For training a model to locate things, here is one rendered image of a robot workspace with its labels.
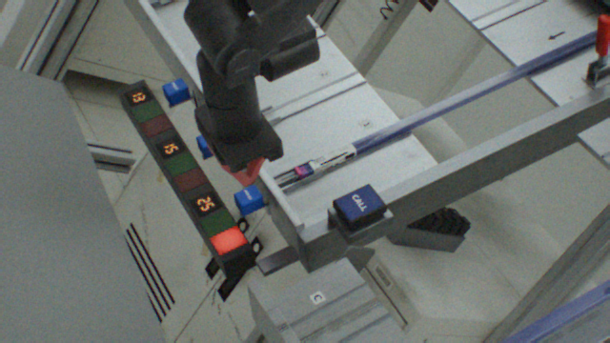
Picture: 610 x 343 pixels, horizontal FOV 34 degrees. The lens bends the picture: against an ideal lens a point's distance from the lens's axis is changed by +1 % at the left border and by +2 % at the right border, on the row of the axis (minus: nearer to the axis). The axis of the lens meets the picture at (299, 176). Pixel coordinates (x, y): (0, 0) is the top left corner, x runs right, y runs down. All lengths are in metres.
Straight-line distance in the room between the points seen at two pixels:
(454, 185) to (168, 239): 0.77
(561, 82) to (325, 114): 0.31
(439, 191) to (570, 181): 2.02
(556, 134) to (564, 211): 1.94
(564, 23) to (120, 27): 1.57
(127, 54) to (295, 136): 1.57
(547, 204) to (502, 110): 0.37
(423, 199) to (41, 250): 0.45
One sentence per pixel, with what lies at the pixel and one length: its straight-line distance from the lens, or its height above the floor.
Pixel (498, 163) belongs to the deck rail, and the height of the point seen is 0.88.
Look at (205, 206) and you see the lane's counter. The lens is 1.20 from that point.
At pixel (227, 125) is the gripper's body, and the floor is 0.81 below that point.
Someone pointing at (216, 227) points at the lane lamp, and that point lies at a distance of 1.17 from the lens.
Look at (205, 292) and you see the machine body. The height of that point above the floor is 0.30.
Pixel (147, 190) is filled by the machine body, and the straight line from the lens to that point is 1.90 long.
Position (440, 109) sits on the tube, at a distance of 1.25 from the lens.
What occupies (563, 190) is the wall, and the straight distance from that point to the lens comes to 3.21.
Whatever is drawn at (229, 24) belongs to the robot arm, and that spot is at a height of 0.92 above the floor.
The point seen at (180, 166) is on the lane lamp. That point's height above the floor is 0.66.
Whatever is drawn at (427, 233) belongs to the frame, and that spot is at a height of 0.65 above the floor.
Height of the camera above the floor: 1.21
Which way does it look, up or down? 23 degrees down
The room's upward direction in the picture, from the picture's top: 35 degrees clockwise
